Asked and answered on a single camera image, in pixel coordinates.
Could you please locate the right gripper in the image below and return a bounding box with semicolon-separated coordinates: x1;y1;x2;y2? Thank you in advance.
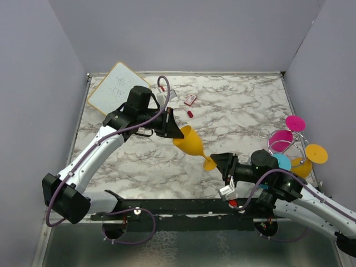
210;152;269;189

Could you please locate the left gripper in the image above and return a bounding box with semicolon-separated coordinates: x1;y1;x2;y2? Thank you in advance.
138;106;185;139

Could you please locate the orange wine glass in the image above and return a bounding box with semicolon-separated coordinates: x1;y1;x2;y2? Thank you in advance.
290;144;328;179
173;125;217;171

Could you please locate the pink wine glass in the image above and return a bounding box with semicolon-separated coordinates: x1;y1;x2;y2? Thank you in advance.
267;115;306;153

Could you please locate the blue wine glass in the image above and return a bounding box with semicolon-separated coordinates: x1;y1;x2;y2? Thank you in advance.
272;153;291;171

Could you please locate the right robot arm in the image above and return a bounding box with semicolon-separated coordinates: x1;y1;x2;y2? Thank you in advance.
211;149;355;256

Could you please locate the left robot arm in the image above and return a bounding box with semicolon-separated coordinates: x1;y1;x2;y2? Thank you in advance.
42;86;184;224

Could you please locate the chrome wine glass rack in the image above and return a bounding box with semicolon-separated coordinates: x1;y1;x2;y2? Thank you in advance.
257;127;309;167

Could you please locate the small red cap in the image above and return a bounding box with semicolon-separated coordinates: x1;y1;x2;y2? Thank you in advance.
187;111;194;118

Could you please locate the red white small card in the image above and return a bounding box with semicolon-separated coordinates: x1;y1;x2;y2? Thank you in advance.
184;94;197;106

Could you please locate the white dry-erase board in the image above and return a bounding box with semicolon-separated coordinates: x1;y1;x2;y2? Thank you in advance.
87;62;150;115

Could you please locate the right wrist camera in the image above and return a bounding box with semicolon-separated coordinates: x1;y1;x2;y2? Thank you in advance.
218;177;238;208

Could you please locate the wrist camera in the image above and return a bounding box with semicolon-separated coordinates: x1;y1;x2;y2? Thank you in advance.
156;86;177;106
218;177;238;208

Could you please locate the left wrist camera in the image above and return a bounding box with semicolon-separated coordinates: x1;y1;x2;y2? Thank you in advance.
156;86;177;106

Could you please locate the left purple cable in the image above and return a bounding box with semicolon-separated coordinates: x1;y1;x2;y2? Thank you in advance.
45;75;171;228

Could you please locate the purple cable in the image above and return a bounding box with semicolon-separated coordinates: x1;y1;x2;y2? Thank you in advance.
236;168;356;223
45;75;171;228

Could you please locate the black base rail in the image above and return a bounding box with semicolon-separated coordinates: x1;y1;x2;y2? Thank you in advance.
91;198;278;232

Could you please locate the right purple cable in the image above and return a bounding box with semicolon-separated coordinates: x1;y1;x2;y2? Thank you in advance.
236;168;356;223

